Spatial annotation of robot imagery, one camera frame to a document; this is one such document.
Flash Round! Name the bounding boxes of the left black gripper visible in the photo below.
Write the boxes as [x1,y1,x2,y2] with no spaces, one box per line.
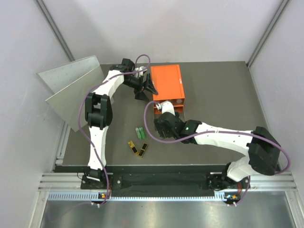
[123,73,157,102]

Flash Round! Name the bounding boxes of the orange drawer box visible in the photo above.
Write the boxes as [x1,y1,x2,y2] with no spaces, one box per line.
[151,64,185,114]

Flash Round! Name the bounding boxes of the clear acrylic drawer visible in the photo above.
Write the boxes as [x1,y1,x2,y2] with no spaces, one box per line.
[154,99,184,107]

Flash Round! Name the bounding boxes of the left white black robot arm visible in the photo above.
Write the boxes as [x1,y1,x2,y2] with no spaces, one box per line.
[82,58,158,188]

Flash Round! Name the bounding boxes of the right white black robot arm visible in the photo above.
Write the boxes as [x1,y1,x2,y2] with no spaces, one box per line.
[154,112,280,190]

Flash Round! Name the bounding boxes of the green lipstick tube right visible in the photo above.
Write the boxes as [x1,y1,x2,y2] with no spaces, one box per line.
[139,127,146,139]

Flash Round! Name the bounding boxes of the green lipstick tube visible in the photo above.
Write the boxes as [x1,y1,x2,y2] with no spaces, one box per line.
[135,127,142,139]
[139,127,146,139]

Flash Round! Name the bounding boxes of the gold black compact right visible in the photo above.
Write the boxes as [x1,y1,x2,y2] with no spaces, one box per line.
[138,143,148,157]

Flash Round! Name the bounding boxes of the gold black compact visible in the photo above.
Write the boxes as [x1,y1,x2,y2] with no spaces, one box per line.
[138,143,148,157]
[128,141,138,155]

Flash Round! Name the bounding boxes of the green lipstick tube left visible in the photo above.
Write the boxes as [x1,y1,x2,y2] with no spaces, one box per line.
[135,127,142,139]

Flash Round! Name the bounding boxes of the gold black compact left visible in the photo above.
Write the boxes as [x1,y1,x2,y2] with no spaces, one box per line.
[128,141,138,155]

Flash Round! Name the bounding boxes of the grey metal panel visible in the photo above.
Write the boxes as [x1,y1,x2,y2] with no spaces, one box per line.
[38,56,105,128]

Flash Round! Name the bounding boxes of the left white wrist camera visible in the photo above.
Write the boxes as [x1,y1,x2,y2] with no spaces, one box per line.
[134,66,147,78]

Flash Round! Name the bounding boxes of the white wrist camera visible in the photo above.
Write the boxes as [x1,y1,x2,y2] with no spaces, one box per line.
[134,66,147,78]
[155,101,176,116]

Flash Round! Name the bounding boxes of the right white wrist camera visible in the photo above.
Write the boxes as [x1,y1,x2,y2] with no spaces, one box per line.
[155,101,176,116]

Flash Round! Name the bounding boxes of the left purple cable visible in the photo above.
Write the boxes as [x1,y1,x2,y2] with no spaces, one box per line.
[77,54,151,205]

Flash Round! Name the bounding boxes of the purple cable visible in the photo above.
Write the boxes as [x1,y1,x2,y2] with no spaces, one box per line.
[144,101,292,206]
[77,54,151,205]

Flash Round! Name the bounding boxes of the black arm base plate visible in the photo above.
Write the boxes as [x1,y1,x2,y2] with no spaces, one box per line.
[81,172,248,194]

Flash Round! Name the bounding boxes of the slotted grey cable duct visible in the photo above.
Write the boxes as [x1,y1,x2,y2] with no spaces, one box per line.
[48,191,227,201]

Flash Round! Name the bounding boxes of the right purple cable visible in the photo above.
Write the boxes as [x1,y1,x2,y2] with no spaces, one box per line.
[144,101,292,206]

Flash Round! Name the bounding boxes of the aluminium frame rail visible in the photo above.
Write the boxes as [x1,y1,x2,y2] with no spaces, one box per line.
[38,172,297,191]

